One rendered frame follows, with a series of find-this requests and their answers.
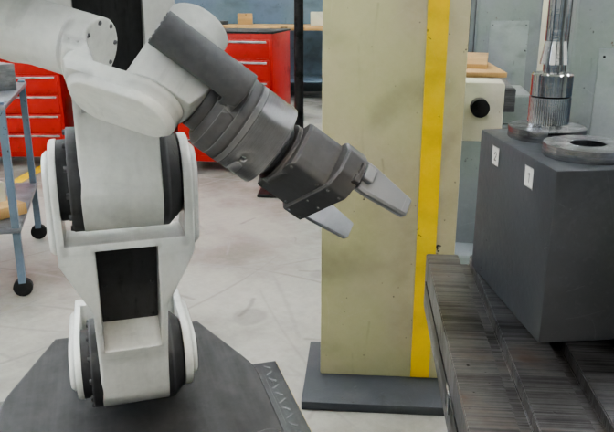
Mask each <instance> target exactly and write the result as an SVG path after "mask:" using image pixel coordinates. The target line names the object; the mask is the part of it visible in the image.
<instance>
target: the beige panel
mask: <svg viewBox="0 0 614 432"><path fill-rule="evenodd" d="M470 14H471V0H323V90H322V132H324V133H325V134H327V135H328V136H329V137H331V138H332V139H333V140H335V141H336V142H338V143H339V144H340V145H343V144H345V143H350V144H351V145H352V146H354V147H355V149H357V150H358V151H359V152H361V153H362V154H364V155H365V157H366V159H367V161H368V162H370V163H371V164H372V165H374V166H375V167H376V168H377V169H378V170H379V171H380V172H382V173H383V174H384V175H385V176H386V177H387V178H388V179H389V180H390V181H391V182H392V183H394V184H395V185H396V186H397V187H398V188H399V189H400V190H401V191H402V192H403V193H404V194H406V195H407V196H408V197H409V198H410V199H411V204H410V206H409V209H408V212H407V214H406V215H405V216H402V217H399V216H397V215H395V214H393V213H391V212H390V211H388V210H386V209H385V208H384V207H382V206H380V205H377V204H376V203H374V202H372V201H370V200H369V199H367V198H365V197H363V196H362V195H360V194H358V193H357V192H356V191H355V190H353V191H352V193H351V194H350V195H349V196H347V197H346V198H345V200H343V201H341V202H338V203H336V204H334V205H333V206H335V207H336V208H337V209H338V210H339V211H340V212H341V213H342V214H344V215H345V216H346V217H347V218H348V219H349V220H351V221H352V222H353V226H352V229H351V231H350V233H349V236H348V237H347V238H340V237H338V236H337V235H335V234H333V233H331V232H329V231H328V230H326V229H324V228H322V238H321V341H320V342H311V343H310V350H309V355H308V361H307V367H306V373H305V379H304V385H303V390H302V409H308V410H328V411H348V412H368V413H389V414H409V415H429V416H444V411H443V406H442V402H441V396H440V391H439V382H438V377H437V373H436V367H435V363H434V358H433V353H432V348H431V343H430V338H429V329H428V325H427V319H426V314H425V310H424V289H425V272H426V255H427V254H444V255H454V254H455V239H456V225H457V212H458V197H459V183H460V168H461V141H462V127H463V113H464V99H465V85H466V70H467V57H468V42H469V28H470Z"/></svg>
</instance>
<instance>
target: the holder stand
mask: <svg viewBox="0 0 614 432"><path fill-rule="evenodd" d="M472 266H473V267H474V268H475V269H476V270H477V272H478V273H479V274H480V275H481V276H482V278H483V279H484V280H485V281H486V282H487V283H488V285H489V286H490V287H491V288H492V289H493V291H494V292H495V293H496V294H497V295H498V296H499V298H500V299H501V300H502V301H503V302H504V304H505V305H506V306H507V307H508V308H509V309H510V310H511V312H512V313H513V314H514V315H515V316H516V318H517V319H518V320H519V321H520V322H521V323H522V325H523V326H524V327H525V328H526V329H527V330H528V331H529V332H530V333H531V334H532V335H533V337H534V338H535V339H536V340H537V341H538V342H580V341H599V340H614V139H611V138H606V137H598V136H590V135H588V128H587V127H586V126H584V125H581V124H577V123H573V122H570V123H569V124H568V128H566V129H562V130H544V129H536V128H532V127H529V126H528V125H527V120H522V121H512V122H510V123H509V124H508V129H484V130H482V137H481V150H480V163H479V176H478V188H477V201H476V214H475V227H474V239H473V251H472Z"/></svg>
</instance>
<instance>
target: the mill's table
mask: <svg viewBox="0 0 614 432"><path fill-rule="evenodd" d="M424 310H425V314H426V319H427V325H428V329H429V338H430V343H431V348H432V353H433V358H434V363H435V367H436V373H437V377H438V382H439V391H440V396H441V402H442V406H443V411H444V416H445V421H446V426H447V431H448V432H614V340H599V341H580V342H538V341H537V340H536V339H535V338H534V337H533V335H532V334H531V333H530V332H529V331H528V330H527V329H526V328H525V327H524V326H523V325H522V323H521V322H520V321H519V320H518V319H517V318H516V316H515V315H514V314H513V313H512V312H511V310H510V309H509V308H508V307H507V306H506V305H505V304H504V302H503V301H502V300H501V299H500V298H499V296H498V295H497V294H496V293H495V292H494V291H493V289H492V288H491V287H490V286H489V285H488V283H487V282H486V281H485V280H484V279H483V278H482V276H481V275H480V274H479V273H478V272H477V270H476V269H475V268H474V267H473V266H472V255H470V261H469V264H461V262H460V259H459V257H458V255H444V254H427V255H426V272H425V289H424Z"/></svg>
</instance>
